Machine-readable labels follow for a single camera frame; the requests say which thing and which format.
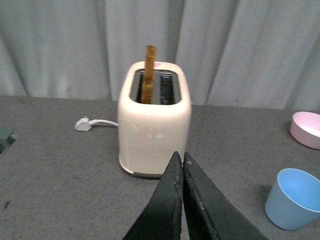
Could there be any dark green object at edge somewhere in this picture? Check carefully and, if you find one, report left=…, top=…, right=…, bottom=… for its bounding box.
left=0, top=128, right=17, bottom=154

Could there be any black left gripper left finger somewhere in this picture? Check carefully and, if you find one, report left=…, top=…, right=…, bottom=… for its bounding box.
left=123, top=152, right=184, bottom=240

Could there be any cream white toaster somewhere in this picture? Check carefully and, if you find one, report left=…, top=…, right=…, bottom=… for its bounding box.
left=117, top=61, right=192, bottom=178

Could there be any light blue plastic cup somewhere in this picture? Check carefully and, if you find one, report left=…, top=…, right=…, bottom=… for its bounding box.
left=264, top=168, right=320, bottom=231

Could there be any grey curtain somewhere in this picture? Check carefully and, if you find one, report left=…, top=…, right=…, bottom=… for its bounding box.
left=0, top=0, right=320, bottom=111

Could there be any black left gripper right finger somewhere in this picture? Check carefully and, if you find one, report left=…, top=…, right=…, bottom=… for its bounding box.
left=183, top=152, right=267, bottom=240

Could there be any pink plastic bowl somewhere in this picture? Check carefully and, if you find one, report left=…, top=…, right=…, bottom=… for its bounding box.
left=290, top=111, right=320, bottom=150

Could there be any white power cable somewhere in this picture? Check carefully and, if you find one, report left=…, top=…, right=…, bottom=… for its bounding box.
left=91, top=119, right=119, bottom=127

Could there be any white power plug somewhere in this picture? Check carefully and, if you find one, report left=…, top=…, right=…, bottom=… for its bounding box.
left=74, top=116, right=92, bottom=132

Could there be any toast slice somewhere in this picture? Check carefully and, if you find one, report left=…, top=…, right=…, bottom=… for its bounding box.
left=141, top=45, right=157, bottom=104

